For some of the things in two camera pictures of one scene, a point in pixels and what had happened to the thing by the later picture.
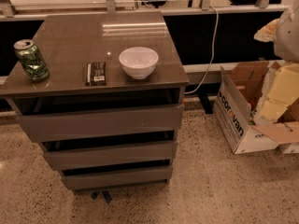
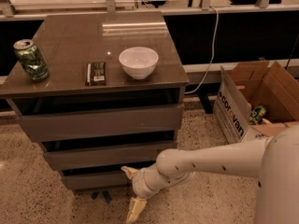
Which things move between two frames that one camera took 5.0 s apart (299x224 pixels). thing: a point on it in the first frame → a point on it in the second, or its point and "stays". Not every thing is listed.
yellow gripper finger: (267, 33) → (135, 208)
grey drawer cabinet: (104, 94) stays
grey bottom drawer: (91, 182) stays
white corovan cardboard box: (237, 96) stays
